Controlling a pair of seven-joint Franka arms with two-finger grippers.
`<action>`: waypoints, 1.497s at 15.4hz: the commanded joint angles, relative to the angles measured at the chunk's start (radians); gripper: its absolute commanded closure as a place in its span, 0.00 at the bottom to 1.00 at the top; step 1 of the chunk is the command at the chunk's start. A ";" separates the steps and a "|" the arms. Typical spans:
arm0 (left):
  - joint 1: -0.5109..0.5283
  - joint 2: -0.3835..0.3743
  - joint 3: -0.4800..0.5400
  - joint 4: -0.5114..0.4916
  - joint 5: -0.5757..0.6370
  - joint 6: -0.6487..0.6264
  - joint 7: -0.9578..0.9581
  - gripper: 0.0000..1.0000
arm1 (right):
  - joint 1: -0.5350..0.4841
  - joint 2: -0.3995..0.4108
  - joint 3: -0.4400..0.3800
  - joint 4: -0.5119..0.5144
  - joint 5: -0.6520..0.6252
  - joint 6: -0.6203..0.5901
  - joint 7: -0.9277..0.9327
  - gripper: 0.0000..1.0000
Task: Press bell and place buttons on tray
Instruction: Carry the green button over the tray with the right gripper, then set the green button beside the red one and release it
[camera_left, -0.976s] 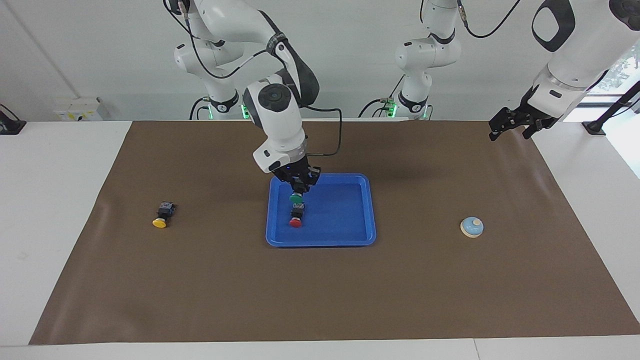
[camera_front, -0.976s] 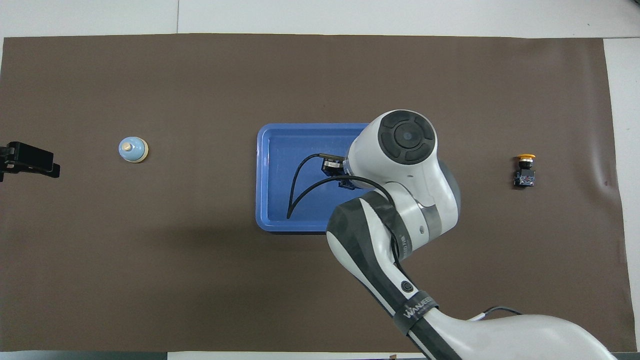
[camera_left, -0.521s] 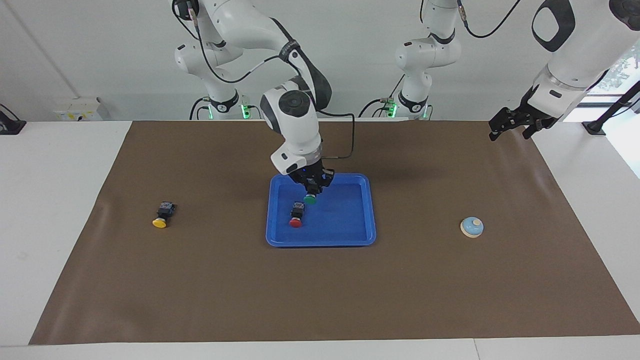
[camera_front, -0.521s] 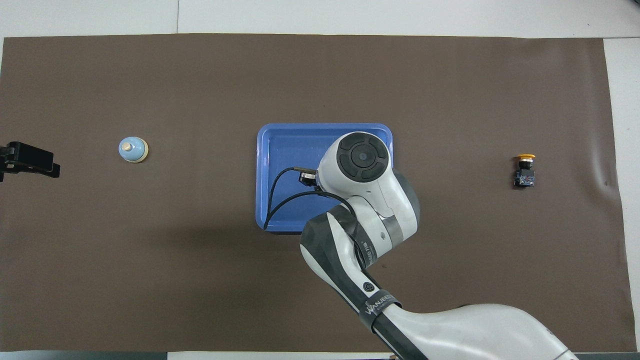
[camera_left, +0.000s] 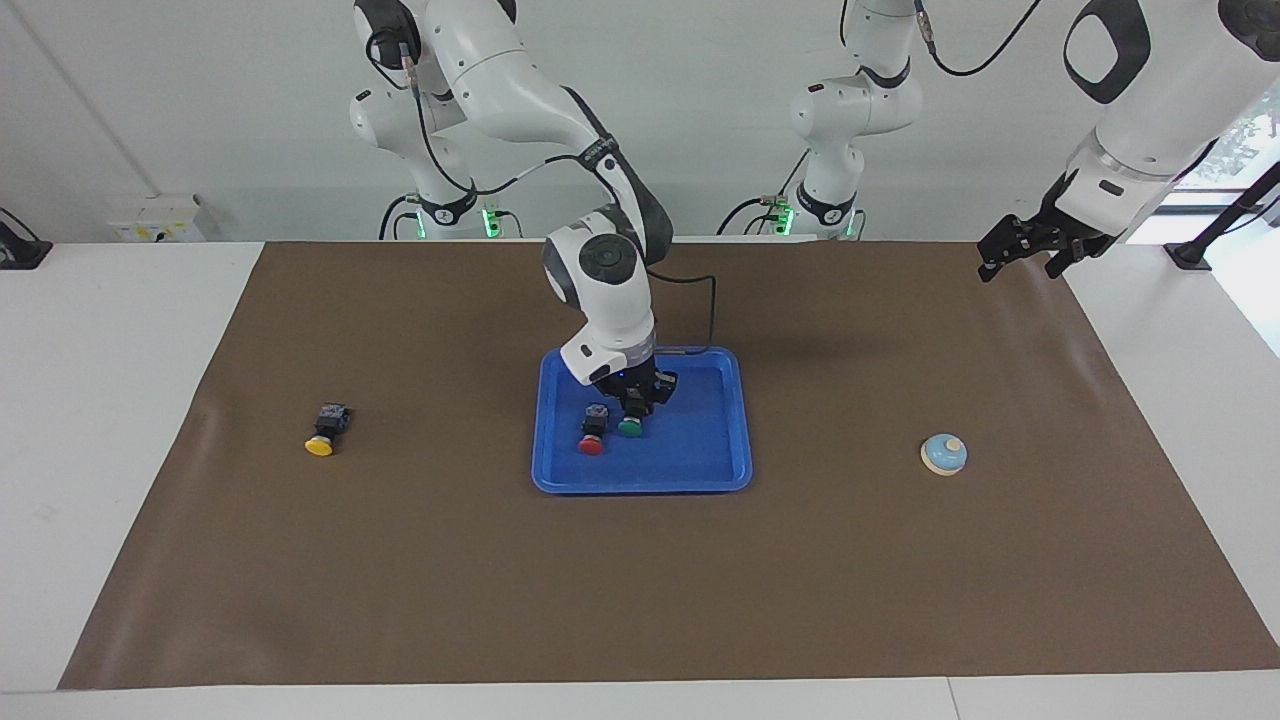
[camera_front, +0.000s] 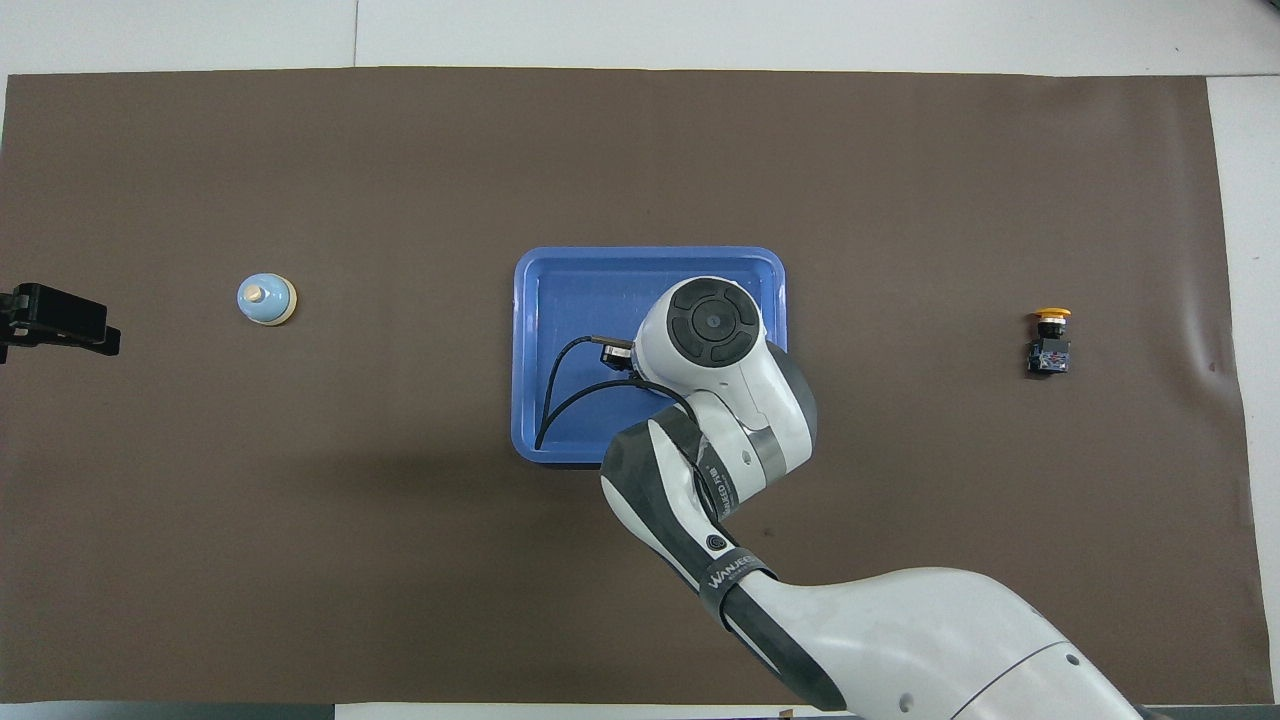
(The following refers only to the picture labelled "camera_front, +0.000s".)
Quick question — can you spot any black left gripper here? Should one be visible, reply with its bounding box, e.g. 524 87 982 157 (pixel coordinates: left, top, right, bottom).
0 283 121 364

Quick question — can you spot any yellow push button switch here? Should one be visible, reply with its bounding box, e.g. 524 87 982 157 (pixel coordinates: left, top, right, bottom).
1027 307 1072 376

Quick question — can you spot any blue plastic tray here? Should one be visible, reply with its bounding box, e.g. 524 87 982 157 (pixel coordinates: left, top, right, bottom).
511 246 790 466

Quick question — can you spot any light blue call bell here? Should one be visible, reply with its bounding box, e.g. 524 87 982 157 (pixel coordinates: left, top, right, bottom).
236 273 298 328

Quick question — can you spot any brown table mat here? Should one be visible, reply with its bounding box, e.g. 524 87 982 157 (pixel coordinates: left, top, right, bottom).
0 66 1269 706

